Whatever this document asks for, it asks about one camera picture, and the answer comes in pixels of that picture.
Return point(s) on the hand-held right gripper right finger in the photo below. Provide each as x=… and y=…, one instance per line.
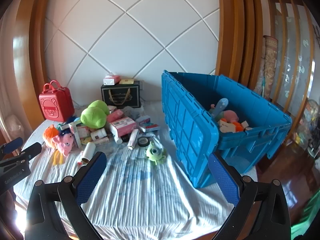
x=223, y=177

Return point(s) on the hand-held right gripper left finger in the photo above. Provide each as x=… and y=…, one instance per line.
x=90, y=176

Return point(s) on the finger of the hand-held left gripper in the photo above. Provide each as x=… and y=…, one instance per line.
x=32, y=148
x=12, y=145

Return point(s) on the pink pony plush orange mane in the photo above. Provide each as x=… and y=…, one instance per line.
x=63, y=142

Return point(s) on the white bottle brown label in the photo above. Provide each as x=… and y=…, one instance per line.
x=98, y=134

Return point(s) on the blue plastic container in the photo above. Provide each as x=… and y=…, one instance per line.
x=190, y=130

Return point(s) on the white lint roller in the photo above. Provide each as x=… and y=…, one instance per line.
x=87, y=152

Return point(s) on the yellow plastic toy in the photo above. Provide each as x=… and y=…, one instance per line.
x=57, y=157

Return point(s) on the small white medicine box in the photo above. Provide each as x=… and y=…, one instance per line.
x=101, y=142

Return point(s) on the yellow patterned packet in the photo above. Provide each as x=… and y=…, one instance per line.
x=86, y=140

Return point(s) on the long white medicine box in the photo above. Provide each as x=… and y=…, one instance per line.
x=75, y=135

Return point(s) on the white cardboard box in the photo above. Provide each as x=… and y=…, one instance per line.
x=226, y=127

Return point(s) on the red toy suitcase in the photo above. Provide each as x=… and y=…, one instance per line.
x=56, y=102

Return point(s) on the orange toy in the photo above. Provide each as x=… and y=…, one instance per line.
x=237, y=126

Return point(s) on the green plush toy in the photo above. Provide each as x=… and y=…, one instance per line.
x=93, y=116

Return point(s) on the large pink white tissue pack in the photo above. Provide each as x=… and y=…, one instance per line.
x=123, y=126

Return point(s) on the pink plush toy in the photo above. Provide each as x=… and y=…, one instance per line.
x=231, y=116

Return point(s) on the black tape roll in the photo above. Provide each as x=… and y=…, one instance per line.
x=143, y=142

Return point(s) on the white curtain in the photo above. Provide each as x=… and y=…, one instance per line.
x=10, y=80

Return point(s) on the green one-eyed monster plush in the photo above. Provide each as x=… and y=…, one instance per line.
x=155, y=152

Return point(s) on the grey blue plush toy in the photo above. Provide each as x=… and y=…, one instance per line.
x=220, y=106

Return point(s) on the blue pink flat box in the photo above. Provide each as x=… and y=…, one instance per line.
x=150, y=127

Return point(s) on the white blue flat box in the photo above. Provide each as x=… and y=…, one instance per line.
x=143, y=119

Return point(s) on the black gift bag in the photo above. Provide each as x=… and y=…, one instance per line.
x=120, y=95

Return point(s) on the green cloth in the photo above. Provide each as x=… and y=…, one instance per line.
x=307, y=217

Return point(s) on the pile of colourful bags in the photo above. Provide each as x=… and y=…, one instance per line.
x=308, y=127

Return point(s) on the small pink tissue pack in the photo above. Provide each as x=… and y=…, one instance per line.
x=111, y=79

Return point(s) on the flat gold box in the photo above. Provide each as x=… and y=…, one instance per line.
x=127, y=81

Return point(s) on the rolled patterned carpet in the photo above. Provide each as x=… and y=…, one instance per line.
x=267, y=67

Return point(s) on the wooden frosted glass screen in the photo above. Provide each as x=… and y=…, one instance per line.
x=292, y=55

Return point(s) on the padded headboard wooden frame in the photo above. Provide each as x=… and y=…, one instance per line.
x=237, y=30

